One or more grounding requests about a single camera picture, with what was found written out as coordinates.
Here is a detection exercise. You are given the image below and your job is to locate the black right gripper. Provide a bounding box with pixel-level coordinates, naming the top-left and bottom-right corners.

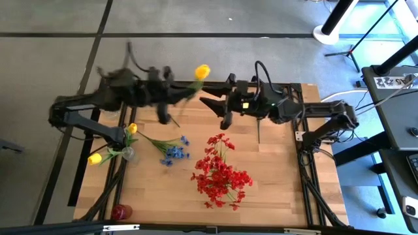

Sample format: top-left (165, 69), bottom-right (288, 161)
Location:
top-left (199, 73), bottom-right (263, 131)

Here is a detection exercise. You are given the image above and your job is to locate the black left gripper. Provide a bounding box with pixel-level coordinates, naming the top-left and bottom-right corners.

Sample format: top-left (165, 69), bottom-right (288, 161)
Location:
top-left (143, 65), bottom-right (201, 125)

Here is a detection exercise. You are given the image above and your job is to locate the blue artificial flower bunch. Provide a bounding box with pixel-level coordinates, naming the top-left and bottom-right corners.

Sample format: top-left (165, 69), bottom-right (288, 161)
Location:
top-left (137, 130), bottom-right (191, 167)

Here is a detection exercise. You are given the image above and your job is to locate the red artificial flower bunch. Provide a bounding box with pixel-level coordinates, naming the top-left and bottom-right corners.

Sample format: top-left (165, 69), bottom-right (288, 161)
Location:
top-left (190, 133), bottom-right (254, 212)

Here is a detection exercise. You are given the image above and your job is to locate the clear ribbed glass vase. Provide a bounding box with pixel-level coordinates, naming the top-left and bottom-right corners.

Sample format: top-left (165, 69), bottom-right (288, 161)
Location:
top-left (121, 146), bottom-right (137, 163)

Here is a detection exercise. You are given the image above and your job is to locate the small red vase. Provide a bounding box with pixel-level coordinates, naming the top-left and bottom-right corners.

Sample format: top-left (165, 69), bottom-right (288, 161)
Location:
top-left (110, 204), bottom-right (134, 221)

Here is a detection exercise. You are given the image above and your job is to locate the long black side board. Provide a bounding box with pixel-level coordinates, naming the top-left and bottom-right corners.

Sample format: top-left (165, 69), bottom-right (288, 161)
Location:
top-left (67, 107), bottom-right (102, 207)

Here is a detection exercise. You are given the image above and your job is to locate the floor stand with round base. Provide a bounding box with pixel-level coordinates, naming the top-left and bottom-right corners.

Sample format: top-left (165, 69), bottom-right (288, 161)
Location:
top-left (312, 0), bottom-right (360, 46)

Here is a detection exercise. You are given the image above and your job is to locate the black tripod stand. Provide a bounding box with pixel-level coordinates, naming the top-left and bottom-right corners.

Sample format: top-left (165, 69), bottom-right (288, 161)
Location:
top-left (324, 0), bottom-right (403, 73)

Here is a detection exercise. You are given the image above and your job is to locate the white printed paper label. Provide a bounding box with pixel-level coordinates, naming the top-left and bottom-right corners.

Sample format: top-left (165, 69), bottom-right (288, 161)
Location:
top-left (373, 76), bottom-right (413, 89)

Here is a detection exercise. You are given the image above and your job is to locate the grey floor object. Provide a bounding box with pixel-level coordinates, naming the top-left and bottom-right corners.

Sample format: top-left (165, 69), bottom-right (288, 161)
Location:
top-left (0, 138), bottom-right (26, 155)

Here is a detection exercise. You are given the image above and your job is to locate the black side desk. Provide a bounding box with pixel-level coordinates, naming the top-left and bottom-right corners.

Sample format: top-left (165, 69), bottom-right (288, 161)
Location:
top-left (332, 65), bottom-right (418, 234)

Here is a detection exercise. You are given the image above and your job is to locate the black slanted pole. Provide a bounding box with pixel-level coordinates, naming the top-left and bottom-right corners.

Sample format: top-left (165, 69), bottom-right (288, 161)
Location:
top-left (373, 34), bottom-right (418, 76)

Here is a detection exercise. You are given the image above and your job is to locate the black bar with silver brackets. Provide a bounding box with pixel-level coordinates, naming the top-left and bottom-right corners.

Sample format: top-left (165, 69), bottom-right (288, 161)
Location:
top-left (0, 221), bottom-right (418, 235)

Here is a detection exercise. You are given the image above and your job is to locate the black keyboard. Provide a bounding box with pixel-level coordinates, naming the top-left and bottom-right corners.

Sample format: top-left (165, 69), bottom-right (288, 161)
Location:
top-left (406, 152), bottom-right (418, 185)

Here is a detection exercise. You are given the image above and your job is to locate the smartphone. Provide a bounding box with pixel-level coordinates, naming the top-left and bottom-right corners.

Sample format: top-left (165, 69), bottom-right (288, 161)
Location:
top-left (400, 195), bottom-right (418, 220)

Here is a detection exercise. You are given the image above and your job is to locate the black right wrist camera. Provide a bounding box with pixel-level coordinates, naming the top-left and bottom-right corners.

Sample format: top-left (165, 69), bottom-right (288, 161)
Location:
top-left (235, 80), bottom-right (249, 96)

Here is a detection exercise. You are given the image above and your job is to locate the white floor cable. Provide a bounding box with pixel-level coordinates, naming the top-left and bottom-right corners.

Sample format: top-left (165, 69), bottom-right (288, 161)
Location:
top-left (321, 88), bottom-right (369, 104)

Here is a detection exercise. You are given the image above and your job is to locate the black aluminium table frame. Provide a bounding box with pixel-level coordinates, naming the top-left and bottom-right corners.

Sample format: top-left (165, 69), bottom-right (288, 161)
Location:
top-left (78, 80), bottom-right (349, 229)

